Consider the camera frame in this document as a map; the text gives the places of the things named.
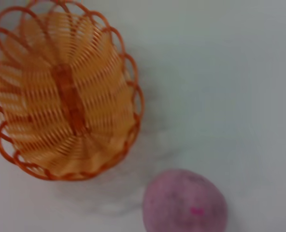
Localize pink peach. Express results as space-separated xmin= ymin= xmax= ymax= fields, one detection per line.
xmin=143 ymin=168 xmax=229 ymax=232

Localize orange woven plastic basket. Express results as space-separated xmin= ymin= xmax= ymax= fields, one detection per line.
xmin=0 ymin=0 xmax=145 ymax=182

